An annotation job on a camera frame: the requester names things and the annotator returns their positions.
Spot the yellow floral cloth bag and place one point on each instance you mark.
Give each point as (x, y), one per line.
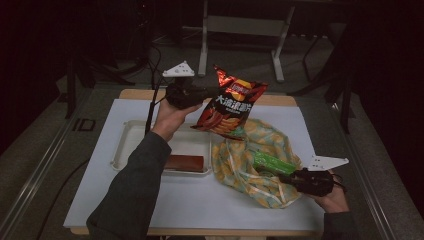
(246, 180)

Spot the black tripod stand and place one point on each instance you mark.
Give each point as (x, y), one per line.
(70, 90)

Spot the green snack packet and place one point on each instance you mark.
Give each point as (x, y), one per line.
(273, 163)

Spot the white metal stand frame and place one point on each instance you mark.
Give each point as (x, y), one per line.
(245, 26)

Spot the person's left hand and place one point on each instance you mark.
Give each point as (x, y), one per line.
(170, 120)

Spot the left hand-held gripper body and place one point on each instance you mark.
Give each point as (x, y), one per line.
(183, 95)

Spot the black metal stand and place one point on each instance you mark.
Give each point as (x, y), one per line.
(346, 100)

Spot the white plastic tray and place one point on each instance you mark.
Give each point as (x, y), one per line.
(133, 140)

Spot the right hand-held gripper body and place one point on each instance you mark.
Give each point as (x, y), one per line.
(315, 183)

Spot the brown rectangular box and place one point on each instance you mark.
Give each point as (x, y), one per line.
(186, 163)

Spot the aluminium floor rail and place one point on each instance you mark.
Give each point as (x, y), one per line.
(36, 173)
(366, 186)

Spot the red chip bag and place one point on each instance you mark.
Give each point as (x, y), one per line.
(230, 106)

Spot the person's right hand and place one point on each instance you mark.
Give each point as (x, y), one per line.
(333, 201)

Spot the white table mat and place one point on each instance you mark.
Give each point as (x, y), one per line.
(200, 206)

